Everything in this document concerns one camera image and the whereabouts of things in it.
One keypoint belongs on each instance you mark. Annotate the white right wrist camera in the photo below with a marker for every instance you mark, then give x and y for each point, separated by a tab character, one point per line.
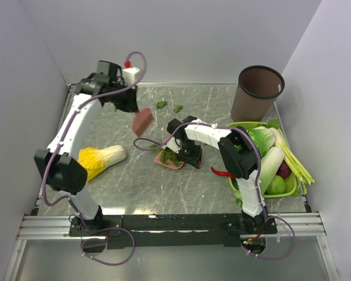
173	144

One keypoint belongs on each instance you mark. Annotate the red chili pepper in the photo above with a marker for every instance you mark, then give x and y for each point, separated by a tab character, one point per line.
220	172

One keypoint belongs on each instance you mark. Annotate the purple onion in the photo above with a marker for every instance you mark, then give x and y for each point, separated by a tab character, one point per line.
284	170

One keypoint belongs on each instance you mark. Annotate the green lettuce leaf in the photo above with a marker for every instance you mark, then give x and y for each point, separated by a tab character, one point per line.
238	196

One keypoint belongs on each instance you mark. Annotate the pink plastic dustpan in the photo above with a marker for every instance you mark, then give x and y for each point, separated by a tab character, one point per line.
157	160

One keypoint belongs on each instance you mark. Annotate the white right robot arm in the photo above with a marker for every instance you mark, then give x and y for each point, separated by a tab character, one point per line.
237	151

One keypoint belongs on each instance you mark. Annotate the pink hand brush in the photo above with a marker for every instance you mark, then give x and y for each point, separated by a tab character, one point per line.
142	120

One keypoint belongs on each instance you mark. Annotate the yellow green leek stalks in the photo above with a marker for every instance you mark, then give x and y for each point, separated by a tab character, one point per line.
291	160

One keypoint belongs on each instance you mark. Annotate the white green cabbage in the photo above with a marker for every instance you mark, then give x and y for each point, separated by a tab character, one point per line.
263	138

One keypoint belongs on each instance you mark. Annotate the green plastic vegetable basket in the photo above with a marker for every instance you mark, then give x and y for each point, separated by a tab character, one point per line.
291	185

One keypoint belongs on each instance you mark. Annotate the yellow white napa cabbage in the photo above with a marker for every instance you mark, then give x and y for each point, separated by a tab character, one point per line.
95	161

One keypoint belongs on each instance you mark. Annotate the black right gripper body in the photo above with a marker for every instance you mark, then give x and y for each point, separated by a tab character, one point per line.
189	151

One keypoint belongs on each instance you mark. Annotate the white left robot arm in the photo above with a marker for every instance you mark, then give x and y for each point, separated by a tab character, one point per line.
58	164

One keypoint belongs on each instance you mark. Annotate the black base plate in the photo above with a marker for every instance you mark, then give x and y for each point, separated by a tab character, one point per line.
121	231

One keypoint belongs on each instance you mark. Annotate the aluminium frame rail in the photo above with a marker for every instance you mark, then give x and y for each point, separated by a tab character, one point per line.
57	227

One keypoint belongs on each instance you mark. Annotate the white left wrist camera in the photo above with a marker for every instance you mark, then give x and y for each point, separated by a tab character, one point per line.
131	75

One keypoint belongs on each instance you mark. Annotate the brown plastic trash bin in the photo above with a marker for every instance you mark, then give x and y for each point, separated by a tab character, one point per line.
258	88

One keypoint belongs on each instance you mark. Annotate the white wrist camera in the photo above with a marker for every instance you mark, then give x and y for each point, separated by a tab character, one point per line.
131	75
173	144

